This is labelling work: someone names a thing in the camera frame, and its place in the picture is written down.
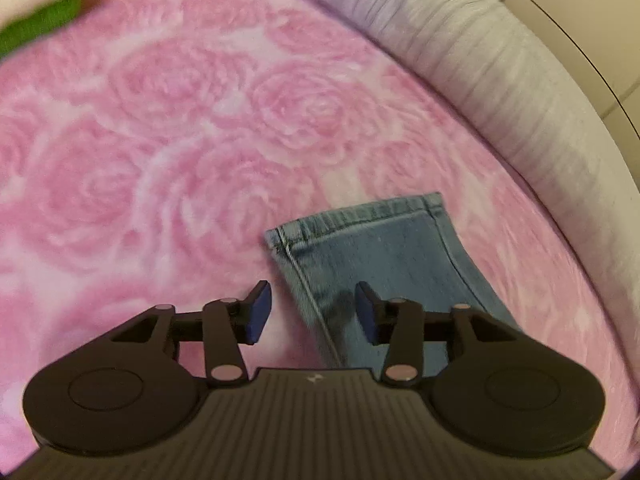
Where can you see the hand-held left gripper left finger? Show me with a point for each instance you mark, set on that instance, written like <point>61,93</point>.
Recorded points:
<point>260,310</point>

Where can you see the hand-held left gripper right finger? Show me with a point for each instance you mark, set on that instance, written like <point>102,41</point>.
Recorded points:
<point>367,317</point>

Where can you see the blue denim jeans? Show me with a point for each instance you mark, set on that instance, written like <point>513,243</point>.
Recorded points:
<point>390,250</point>

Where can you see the pink rose print blanket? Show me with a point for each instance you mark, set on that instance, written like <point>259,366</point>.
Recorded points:
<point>150,160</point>

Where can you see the grey striped quilt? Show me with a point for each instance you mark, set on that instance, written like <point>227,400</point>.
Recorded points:
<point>500,60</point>

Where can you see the green cloth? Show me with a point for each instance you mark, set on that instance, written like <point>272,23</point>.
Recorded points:
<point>40,25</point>

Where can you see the white wardrobe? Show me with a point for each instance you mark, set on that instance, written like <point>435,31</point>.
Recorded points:
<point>575,10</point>

